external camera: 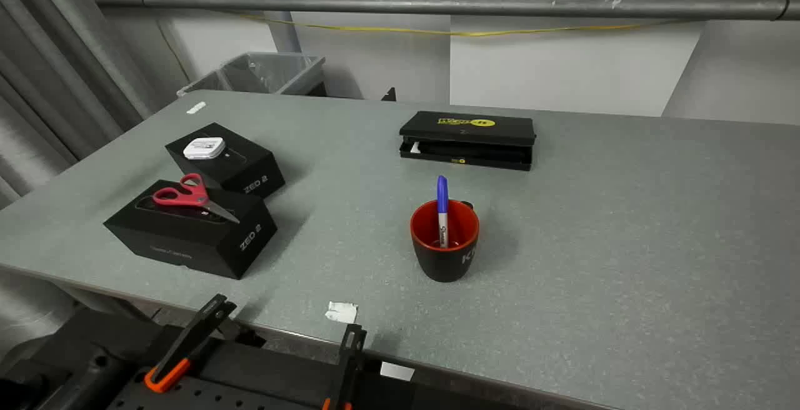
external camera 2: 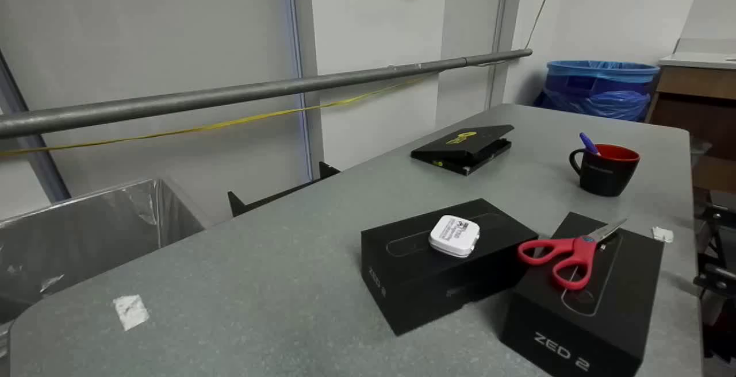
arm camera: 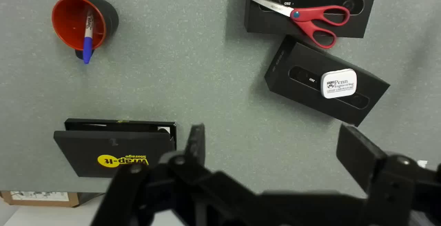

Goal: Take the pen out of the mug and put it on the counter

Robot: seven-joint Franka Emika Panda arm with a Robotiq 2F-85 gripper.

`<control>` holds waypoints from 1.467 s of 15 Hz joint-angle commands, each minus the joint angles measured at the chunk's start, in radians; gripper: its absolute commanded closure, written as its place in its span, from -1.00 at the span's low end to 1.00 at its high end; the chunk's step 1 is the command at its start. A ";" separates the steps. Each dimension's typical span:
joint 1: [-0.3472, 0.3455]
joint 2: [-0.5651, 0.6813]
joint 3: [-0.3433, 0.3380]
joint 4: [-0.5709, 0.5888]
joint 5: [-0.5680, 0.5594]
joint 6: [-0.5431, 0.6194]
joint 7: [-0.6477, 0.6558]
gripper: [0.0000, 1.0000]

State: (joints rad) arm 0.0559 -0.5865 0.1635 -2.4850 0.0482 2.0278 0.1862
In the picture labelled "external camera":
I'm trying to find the blue capped marker pen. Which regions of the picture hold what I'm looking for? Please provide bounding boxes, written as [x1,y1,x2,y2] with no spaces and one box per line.
[436,176,449,249]

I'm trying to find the black mug with red inside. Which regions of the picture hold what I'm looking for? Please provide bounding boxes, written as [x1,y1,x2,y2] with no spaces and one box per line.
[410,199,481,283]

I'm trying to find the flat black case yellow label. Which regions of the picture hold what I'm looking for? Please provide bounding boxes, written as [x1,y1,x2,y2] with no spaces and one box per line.
[399,111,537,172]

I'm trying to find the crumpled white paper scrap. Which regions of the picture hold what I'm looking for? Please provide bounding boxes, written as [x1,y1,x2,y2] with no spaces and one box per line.
[324,301,359,324]

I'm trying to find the small black cardboard box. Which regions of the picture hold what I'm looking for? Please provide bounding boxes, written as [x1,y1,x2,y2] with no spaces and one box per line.
[165,122,286,199]

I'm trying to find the grey trash bin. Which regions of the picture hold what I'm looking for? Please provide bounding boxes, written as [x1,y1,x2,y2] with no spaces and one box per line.
[176,52,327,98]

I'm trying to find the grey metal pipe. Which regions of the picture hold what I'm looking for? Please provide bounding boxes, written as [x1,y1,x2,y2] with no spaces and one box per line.
[92,0,800,22]

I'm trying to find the white sticker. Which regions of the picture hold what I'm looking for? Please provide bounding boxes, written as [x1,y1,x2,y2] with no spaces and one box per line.
[379,361,416,382]

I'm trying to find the black orange bar clamp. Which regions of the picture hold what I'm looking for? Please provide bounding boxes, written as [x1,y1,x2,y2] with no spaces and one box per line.
[143,294,238,394]
[321,324,368,410]

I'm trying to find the white tape measure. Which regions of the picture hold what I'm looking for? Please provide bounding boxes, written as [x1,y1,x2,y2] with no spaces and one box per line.
[182,137,226,161]

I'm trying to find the large black cardboard box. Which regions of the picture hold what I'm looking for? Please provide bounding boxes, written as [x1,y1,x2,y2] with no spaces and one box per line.
[103,179,279,280]

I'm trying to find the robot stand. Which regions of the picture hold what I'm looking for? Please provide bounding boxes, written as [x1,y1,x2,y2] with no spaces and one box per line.
[0,307,551,410]

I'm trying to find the grey curtain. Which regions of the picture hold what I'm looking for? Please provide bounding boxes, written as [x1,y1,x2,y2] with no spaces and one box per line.
[0,0,164,211]

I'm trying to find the yellow cable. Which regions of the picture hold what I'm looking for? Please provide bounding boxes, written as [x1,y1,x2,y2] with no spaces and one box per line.
[156,11,682,83]

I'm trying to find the red handled scissors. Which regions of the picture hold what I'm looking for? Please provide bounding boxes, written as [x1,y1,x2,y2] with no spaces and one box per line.
[152,173,241,224]

